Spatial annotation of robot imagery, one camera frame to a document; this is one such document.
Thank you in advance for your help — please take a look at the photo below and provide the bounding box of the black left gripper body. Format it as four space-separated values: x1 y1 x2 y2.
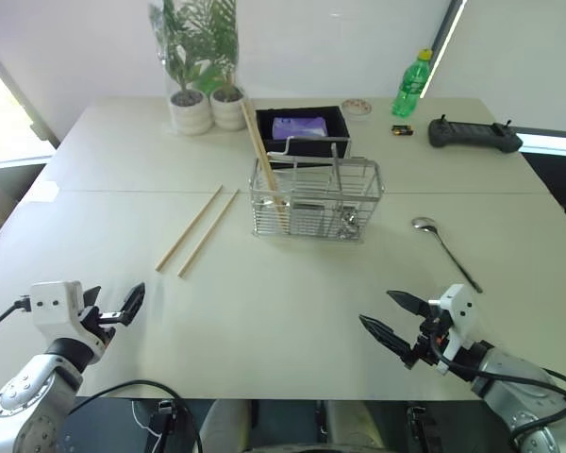
77 305 121 365

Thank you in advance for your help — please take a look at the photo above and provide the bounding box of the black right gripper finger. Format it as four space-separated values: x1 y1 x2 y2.
387 290 433 318
358 315 414 363

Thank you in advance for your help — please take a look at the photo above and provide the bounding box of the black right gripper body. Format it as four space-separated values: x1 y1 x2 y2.
401 301 454 372

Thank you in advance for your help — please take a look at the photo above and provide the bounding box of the wooden chopstick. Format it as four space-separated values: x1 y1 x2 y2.
176 188 241 278
243 98 290 233
155 184 225 273
240 100 285 235

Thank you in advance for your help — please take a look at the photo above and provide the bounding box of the silver metal utensil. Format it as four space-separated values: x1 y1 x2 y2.
335 207 362 240

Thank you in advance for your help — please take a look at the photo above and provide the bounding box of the white paper slip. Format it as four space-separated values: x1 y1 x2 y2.
27 180 60 202

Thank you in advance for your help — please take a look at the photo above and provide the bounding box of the black remote controller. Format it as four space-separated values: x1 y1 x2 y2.
426 114 524 154

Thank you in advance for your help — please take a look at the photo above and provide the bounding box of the black open box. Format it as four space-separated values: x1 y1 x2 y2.
255 105 354 165

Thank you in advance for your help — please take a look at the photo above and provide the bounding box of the potted plant wrapped in plastic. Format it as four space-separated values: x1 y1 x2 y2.
147 0 218 138

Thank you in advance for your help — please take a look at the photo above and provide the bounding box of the small patterned bowl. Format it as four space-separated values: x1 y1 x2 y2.
341 97 375 117

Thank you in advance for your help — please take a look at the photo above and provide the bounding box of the purple tissue pack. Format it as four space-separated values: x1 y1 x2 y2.
271 116 329 141

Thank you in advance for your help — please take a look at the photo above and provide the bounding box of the green plastic bottle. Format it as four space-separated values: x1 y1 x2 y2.
390 47 433 119

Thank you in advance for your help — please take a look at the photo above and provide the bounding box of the potted plant ribbed white pot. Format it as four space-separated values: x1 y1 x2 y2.
192 0 249 132

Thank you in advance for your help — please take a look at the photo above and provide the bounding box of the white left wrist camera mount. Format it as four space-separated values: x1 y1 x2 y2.
29 280 110 365

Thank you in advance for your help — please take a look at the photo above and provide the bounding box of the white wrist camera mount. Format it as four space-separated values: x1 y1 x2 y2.
29 280 110 365
428 283 478 362

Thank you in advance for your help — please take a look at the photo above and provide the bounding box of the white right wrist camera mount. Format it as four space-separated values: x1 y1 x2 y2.
428 283 478 362

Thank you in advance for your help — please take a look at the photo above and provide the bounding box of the long black looping cable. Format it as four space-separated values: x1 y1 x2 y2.
64 378 205 453

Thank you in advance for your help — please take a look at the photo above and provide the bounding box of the silver spoon with dark handle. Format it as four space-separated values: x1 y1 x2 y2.
410 216 484 294

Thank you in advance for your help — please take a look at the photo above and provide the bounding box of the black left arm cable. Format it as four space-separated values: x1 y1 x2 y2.
0 294 32 342

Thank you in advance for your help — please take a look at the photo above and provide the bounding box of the thin white wire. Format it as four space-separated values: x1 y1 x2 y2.
130 399 163 452

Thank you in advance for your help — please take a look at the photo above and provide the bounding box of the silver wire cutlery rack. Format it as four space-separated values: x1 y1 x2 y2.
248 135 387 243

